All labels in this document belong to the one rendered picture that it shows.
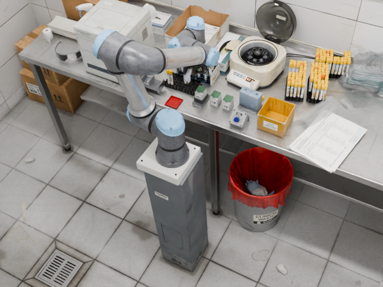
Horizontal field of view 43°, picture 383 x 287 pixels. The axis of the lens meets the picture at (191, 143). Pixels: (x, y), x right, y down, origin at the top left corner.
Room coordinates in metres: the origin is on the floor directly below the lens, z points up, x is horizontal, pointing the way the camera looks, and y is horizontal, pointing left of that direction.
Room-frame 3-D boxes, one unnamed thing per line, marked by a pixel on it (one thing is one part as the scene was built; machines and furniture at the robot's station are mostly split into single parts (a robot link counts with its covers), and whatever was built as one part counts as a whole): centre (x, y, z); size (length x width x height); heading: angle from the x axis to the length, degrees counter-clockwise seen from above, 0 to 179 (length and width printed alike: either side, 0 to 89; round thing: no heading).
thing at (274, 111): (1.51, -0.40, 0.93); 0.13 x 0.13 x 0.10; 57
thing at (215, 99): (1.67, -0.14, 0.91); 0.05 x 0.04 x 0.07; 148
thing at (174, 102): (1.70, 0.07, 0.88); 0.07 x 0.07 x 0.01; 58
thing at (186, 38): (1.62, -0.01, 1.29); 0.11 x 0.11 x 0.08; 47
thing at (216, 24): (2.12, -0.08, 0.95); 0.29 x 0.25 x 0.15; 148
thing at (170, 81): (1.82, 0.02, 0.93); 0.17 x 0.09 x 0.11; 58
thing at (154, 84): (1.84, 0.21, 0.92); 0.21 x 0.07 x 0.05; 58
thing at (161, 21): (2.34, 0.17, 0.94); 0.22 x 0.12 x 0.13; 62
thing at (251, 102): (1.63, -0.30, 0.92); 0.10 x 0.07 x 0.10; 53
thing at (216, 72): (1.89, -0.06, 0.91); 0.20 x 0.10 x 0.07; 58
